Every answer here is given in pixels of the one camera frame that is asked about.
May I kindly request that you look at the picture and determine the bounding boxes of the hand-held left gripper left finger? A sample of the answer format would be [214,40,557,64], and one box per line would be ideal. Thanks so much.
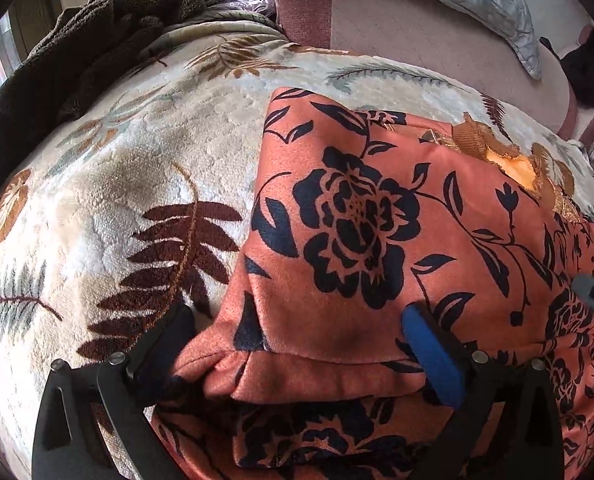
[32,304,198,480]

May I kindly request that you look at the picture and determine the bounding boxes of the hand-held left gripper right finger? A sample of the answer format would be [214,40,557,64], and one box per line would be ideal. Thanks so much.
[401,303,566,480]

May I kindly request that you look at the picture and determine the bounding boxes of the orange floral garment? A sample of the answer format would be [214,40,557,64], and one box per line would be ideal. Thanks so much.
[149,86,594,480]

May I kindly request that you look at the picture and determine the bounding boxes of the cream leaf print blanket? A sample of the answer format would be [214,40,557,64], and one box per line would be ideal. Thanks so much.
[0,20,594,480]

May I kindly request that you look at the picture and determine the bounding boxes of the black cloth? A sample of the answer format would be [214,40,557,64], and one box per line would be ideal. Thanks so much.
[539,25,594,109]

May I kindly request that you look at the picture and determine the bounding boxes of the dark brown fleece blanket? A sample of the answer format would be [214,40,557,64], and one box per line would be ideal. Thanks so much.
[0,0,208,226]

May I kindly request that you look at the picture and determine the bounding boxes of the pink bed sheet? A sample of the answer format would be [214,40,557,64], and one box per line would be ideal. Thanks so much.
[277,0,578,137]

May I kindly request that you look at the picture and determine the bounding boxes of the purple patterned cloth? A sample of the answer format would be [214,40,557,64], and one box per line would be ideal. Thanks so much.
[209,0,284,28]

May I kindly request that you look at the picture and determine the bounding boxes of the wooden window frame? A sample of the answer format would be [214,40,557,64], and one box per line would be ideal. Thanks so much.
[7,0,64,58]

